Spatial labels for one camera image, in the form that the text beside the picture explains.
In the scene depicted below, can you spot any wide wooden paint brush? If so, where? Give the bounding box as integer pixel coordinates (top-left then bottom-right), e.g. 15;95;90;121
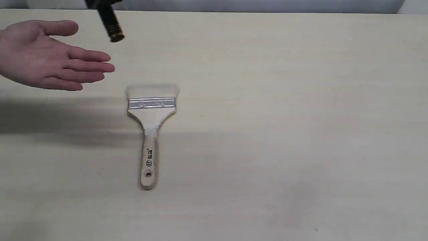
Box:
126;84;179;190

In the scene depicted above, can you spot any open human hand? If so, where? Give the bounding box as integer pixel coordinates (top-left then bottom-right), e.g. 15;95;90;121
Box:
0;20;115;91

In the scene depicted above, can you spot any black gold precision screwdriver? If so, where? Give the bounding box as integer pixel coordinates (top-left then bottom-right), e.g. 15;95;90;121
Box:
85;0;124;43

